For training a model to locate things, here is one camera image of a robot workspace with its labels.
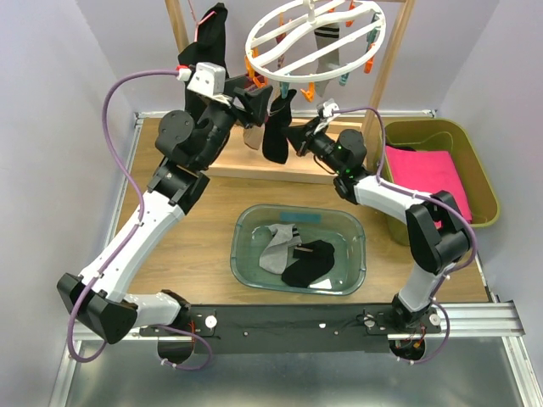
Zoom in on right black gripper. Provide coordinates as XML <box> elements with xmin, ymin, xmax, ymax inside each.
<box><xmin>281</xmin><ymin>116</ymin><xmax>344</xmax><ymax>176</ymax></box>

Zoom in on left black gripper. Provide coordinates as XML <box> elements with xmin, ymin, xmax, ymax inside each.
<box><xmin>196</xmin><ymin>75</ymin><xmax>272</xmax><ymax>170</ymax></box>

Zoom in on black sock tan stripes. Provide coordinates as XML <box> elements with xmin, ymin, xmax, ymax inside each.
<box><xmin>262</xmin><ymin>89</ymin><xmax>297</xmax><ymax>164</ymax></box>

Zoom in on white round clip hanger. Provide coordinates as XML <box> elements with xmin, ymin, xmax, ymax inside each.
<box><xmin>244</xmin><ymin>1</ymin><xmax>387</xmax><ymax>84</ymax></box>

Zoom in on grey sock black stripes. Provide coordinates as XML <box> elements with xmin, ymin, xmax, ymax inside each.
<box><xmin>259</xmin><ymin>224</ymin><xmax>302</xmax><ymax>275</ymax></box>

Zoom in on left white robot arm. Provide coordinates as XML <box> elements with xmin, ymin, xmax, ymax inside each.
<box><xmin>57</xmin><ymin>78</ymin><xmax>272</xmax><ymax>344</ymax></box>

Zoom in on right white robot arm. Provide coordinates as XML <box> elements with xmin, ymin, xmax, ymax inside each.
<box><xmin>283</xmin><ymin>118</ymin><xmax>474</xmax><ymax>332</ymax></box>

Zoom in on beige purple striped sock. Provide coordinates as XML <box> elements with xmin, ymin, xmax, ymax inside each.
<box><xmin>243</xmin><ymin>126</ymin><xmax>265</xmax><ymax>151</ymax></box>

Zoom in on large black hanging cloth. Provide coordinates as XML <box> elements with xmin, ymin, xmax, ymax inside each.
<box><xmin>177</xmin><ymin>3</ymin><xmax>229</xmax><ymax>123</ymax></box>

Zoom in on clear plastic tub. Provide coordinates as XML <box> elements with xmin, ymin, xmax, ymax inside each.
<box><xmin>230</xmin><ymin>204</ymin><xmax>366</xmax><ymax>296</ymax></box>

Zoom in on pink folded cloth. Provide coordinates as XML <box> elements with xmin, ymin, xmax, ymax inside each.
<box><xmin>385</xmin><ymin>146</ymin><xmax>473</xmax><ymax>223</ymax></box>

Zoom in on olive green bin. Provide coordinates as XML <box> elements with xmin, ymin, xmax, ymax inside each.
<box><xmin>382</xmin><ymin>119</ymin><xmax>500</xmax><ymax>228</ymax></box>

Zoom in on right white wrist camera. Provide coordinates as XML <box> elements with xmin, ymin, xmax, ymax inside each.
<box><xmin>316</xmin><ymin>98</ymin><xmax>339</xmax><ymax>131</ymax></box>

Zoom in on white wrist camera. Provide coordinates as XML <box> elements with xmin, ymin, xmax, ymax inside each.
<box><xmin>187</xmin><ymin>62</ymin><xmax>226</xmax><ymax>98</ymax></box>
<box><xmin>316</xmin><ymin>98</ymin><xmax>339</xmax><ymax>131</ymax></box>

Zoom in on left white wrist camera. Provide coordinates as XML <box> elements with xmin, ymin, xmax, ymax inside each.
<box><xmin>187</xmin><ymin>62</ymin><xmax>226</xmax><ymax>98</ymax></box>

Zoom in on wooden rack frame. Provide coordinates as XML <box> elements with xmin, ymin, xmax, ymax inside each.
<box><xmin>165</xmin><ymin>1</ymin><xmax>417</xmax><ymax>184</ymax></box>

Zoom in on black mounting base plate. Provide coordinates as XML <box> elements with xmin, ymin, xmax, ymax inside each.
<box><xmin>140</xmin><ymin>304</ymin><xmax>441</xmax><ymax>355</ymax></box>

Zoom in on aluminium rail frame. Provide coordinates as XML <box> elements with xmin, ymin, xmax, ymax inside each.
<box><xmin>48</xmin><ymin>110</ymin><xmax>543</xmax><ymax>407</ymax></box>

